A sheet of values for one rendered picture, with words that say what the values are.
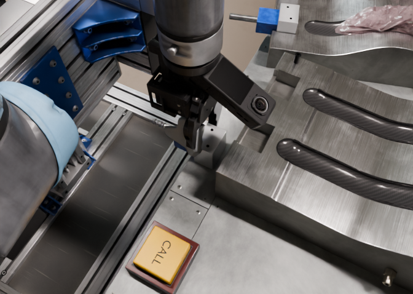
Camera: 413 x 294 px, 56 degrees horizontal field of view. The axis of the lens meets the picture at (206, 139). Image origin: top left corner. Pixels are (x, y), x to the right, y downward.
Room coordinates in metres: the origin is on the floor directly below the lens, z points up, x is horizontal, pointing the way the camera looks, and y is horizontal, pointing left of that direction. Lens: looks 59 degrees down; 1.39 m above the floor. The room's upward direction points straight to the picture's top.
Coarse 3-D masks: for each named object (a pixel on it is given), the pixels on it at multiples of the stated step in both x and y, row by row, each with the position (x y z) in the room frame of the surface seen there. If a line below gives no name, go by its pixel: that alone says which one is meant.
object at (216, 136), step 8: (152, 120) 0.37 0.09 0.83; (208, 128) 0.34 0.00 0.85; (216, 128) 0.34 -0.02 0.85; (208, 136) 0.32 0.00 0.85; (216, 136) 0.32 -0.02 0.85; (224, 136) 0.33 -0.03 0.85; (176, 144) 0.33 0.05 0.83; (208, 144) 0.31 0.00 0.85; (216, 144) 0.31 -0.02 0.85; (224, 144) 0.33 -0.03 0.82; (208, 152) 0.30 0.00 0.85; (216, 152) 0.30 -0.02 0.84; (200, 160) 0.30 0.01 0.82; (208, 160) 0.29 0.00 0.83; (216, 160) 0.30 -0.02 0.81
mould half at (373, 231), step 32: (288, 64) 0.45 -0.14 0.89; (352, 96) 0.38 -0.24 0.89; (384, 96) 0.38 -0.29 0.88; (288, 128) 0.32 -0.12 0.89; (320, 128) 0.32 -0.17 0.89; (352, 128) 0.32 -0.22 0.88; (224, 160) 0.26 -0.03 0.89; (256, 160) 0.26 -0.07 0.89; (352, 160) 0.27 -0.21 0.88; (384, 160) 0.26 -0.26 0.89; (224, 192) 0.24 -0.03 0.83; (256, 192) 0.21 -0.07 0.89; (288, 192) 0.21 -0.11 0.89; (320, 192) 0.21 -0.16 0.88; (288, 224) 0.19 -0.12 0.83; (320, 224) 0.17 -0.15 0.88; (352, 224) 0.17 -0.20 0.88; (384, 224) 0.17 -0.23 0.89; (352, 256) 0.14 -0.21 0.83; (384, 256) 0.13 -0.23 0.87
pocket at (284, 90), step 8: (280, 72) 0.43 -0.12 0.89; (272, 80) 0.42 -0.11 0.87; (280, 80) 0.43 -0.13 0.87; (288, 80) 0.42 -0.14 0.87; (296, 80) 0.42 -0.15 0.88; (272, 88) 0.42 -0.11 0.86; (280, 88) 0.42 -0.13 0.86; (288, 88) 0.42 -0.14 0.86; (280, 96) 0.40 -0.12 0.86; (288, 96) 0.40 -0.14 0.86
